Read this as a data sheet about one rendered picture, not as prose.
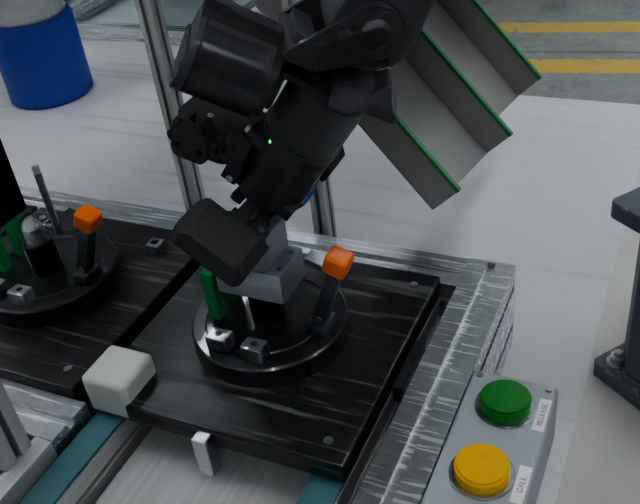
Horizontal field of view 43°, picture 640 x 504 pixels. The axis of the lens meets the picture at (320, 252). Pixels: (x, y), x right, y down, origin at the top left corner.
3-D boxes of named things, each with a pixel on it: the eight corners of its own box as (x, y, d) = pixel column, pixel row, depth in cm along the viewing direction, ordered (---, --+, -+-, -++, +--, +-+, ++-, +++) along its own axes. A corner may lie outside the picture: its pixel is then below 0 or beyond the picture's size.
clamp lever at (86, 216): (100, 266, 79) (104, 211, 74) (87, 278, 78) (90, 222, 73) (69, 250, 80) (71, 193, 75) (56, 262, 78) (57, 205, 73)
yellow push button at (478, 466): (515, 467, 60) (516, 449, 58) (502, 510, 57) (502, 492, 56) (462, 453, 61) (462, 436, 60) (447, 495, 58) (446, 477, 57)
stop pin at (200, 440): (221, 466, 66) (212, 433, 64) (214, 477, 65) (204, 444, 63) (207, 461, 67) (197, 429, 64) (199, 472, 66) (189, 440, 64)
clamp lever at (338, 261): (335, 315, 69) (356, 252, 64) (326, 329, 68) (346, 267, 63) (298, 297, 70) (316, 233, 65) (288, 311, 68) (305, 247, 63)
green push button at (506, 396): (535, 401, 65) (537, 383, 63) (524, 438, 62) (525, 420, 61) (486, 390, 66) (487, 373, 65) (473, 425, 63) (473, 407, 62)
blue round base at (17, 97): (110, 78, 156) (88, 2, 147) (58, 114, 145) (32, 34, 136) (48, 73, 162) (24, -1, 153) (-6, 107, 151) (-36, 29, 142)
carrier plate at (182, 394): (441, 292, 77) (440, 274, 76) (344, 484, 60) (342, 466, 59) (227, 253, 87) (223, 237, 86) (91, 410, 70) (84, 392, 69)
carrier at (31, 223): (215, 251, 88) (192, 149, 80) (77, 406, 70) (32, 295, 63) (45, 220, 97) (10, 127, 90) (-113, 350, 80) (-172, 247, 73)
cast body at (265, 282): (306, 275, 70) (296, 207, 66) (284, 306, 67) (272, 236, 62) (223, 259, 73) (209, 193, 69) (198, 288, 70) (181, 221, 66)
